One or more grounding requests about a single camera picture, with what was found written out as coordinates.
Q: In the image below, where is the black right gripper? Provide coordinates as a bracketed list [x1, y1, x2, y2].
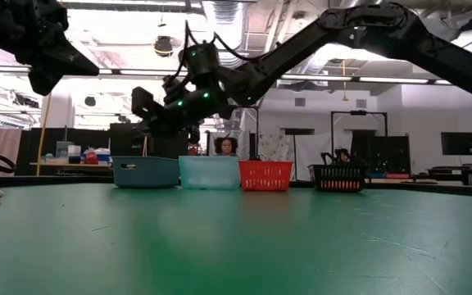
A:
[138, 76, 238, 145]

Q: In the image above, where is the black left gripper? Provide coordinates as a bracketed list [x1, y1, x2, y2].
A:
[14, 0, 100, 98]

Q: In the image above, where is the white round column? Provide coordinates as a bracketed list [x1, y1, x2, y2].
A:
[41, 96, 76, 129]

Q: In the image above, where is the grey-blue plastic bin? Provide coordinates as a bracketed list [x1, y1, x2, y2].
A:
[111, 155, 181, 189]

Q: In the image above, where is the person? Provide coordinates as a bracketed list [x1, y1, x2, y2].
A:
[334, 147, 352, 166]
[213, 137, 239, 157]

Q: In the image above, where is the teal translucent plastic bin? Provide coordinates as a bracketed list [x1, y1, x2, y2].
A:
[178, 155, 242, 191]

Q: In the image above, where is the black room partition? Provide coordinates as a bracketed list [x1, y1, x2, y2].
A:
[17, 121, 190, 177]

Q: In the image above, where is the white storage box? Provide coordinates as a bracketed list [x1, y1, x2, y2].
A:
[55, 141, 82, 164]

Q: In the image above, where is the black ceiling dome device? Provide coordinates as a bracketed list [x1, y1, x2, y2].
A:
[153, 35, 175, 57]

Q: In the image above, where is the wooden workbench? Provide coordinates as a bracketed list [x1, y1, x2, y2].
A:
[29, 161, 113, 170]

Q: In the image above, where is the red plastic basket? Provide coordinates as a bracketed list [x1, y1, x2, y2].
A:
[238, 160, 295, 193]

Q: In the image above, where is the patterned white hanging cloth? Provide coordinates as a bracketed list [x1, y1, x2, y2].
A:
[258, 134, 295, 162]

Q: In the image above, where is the white hanging sheet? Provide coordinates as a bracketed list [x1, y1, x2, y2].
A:
[293, 133, 354, 182]

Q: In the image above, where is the black plastic basket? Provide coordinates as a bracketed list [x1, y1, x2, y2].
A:
[308, 163, 370, 193]

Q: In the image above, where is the black equipment panel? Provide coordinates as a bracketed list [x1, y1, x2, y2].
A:
[350, 129, 412, 175]

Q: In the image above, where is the long overhead light bar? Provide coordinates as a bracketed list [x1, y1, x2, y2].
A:
[0, 64, 472, 88]

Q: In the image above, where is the black computer monitor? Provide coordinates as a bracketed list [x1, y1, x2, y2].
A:
[440, 131, 472, 157]

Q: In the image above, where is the black desk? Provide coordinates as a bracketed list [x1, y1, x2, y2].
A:
[426, 163, 472, 188]

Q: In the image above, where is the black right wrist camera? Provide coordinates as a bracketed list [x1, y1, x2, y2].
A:
[130, 85, 168, 124]

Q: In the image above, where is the yellow hanging cord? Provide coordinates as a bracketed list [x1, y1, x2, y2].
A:
[35, 92, 52, 177]

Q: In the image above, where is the silver spiral ceiling duct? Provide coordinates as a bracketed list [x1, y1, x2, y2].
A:
[201, 0, 248, 130]

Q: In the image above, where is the black stand frame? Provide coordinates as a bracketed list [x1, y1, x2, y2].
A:
[330, 109, 389, 165]

